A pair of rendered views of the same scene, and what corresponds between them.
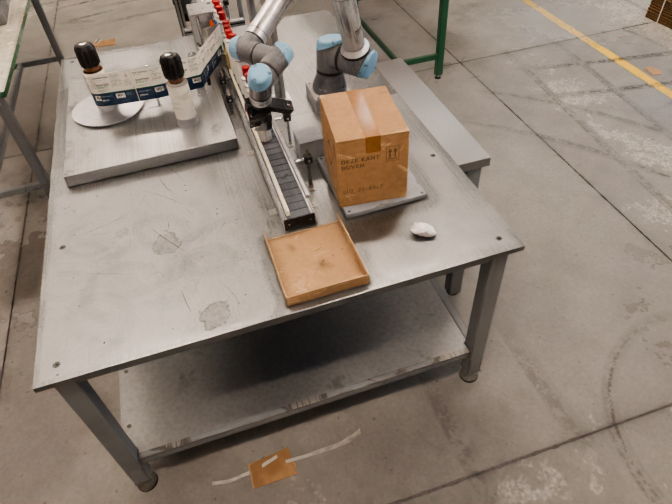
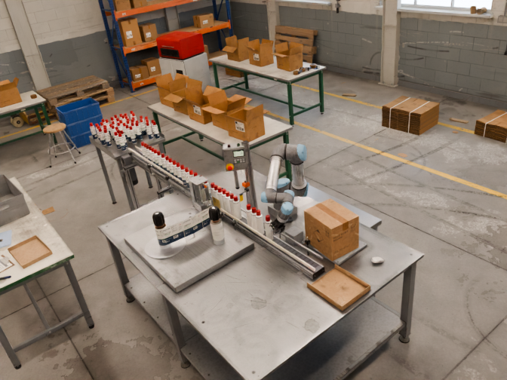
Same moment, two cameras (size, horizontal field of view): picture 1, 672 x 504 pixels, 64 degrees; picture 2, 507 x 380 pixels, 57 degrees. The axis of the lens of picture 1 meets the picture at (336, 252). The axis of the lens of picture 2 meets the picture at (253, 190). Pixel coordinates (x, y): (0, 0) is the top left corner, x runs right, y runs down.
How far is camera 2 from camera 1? 168 cm
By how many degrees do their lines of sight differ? 22
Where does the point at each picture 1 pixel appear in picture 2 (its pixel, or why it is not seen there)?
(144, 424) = not seen: outside the picture
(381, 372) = (369, 347)
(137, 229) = (236, 301)
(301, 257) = (331, 289)
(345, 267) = (354, 286)
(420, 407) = (390, 363)
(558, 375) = (447, 323)
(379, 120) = (342, 214)
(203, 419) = not seen: outside the picture
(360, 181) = (340, 245)
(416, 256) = (382, 272)
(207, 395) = not seen: outside the picture
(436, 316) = (378, 311)
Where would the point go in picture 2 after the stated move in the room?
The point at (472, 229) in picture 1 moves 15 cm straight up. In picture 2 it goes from (397, 253) to (398, 236)
